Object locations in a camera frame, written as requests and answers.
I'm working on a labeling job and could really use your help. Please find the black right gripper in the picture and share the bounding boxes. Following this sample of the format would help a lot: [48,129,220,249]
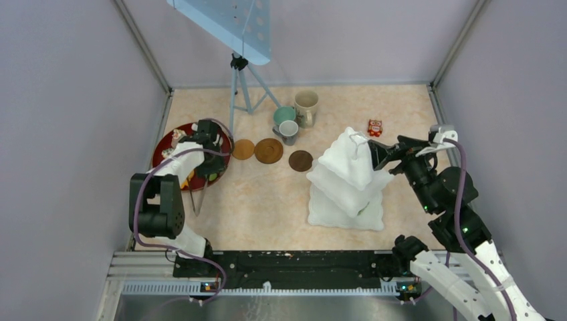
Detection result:
[367,134,437,213]

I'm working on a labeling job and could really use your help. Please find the clear plastic tongs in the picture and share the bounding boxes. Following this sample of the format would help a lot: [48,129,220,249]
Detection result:
[189,176,209,217]

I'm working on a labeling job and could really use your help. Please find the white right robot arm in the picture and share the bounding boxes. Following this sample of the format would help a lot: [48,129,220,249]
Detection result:
[368,128,544,320]

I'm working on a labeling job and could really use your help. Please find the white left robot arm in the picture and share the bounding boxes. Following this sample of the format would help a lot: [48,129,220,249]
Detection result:
[128,118,234,277]

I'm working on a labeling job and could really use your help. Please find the light wooden coaster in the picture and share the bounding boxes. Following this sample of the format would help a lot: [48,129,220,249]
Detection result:
[232,139,255,161]

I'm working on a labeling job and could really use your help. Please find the yellow cheesecake slice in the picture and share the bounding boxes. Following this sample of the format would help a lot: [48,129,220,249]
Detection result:
[161,148,175,159]

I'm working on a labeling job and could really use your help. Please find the white tiered serving stand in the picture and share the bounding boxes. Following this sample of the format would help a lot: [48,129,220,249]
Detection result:
[306,127,393,231]

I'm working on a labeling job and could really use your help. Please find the orange fish-shaped cookie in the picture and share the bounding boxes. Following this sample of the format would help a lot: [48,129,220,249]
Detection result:
[181,175,193,191]

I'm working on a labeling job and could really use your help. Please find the medium brown wooden coaster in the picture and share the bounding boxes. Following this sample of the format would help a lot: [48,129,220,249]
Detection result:
[254,138,283,165]

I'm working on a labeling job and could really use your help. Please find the blue tripod stand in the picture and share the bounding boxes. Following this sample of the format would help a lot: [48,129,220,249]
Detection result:
[229,51,282,123]

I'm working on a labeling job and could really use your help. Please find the teal ceramic cup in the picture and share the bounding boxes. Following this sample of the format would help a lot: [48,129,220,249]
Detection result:
[273,106,296,126]

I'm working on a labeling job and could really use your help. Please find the grey ceramic cup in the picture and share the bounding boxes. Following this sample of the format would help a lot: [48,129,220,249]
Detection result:
[272,120,299,146]

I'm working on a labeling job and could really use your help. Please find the dark brown wooden coaster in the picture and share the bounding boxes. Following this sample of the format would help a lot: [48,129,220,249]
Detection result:
[288,150,313,173]

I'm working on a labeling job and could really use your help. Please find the beige ceramic mug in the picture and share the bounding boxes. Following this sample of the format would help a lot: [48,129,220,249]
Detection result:
[294,90,319,128]

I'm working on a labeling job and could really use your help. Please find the blue perforated panel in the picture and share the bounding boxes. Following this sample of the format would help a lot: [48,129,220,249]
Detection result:
[167,0,272,66]

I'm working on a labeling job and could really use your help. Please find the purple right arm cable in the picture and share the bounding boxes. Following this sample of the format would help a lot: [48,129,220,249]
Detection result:
[443,138,520,321]

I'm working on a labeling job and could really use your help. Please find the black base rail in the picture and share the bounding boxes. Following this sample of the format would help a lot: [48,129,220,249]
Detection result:
[173,250,414,290]

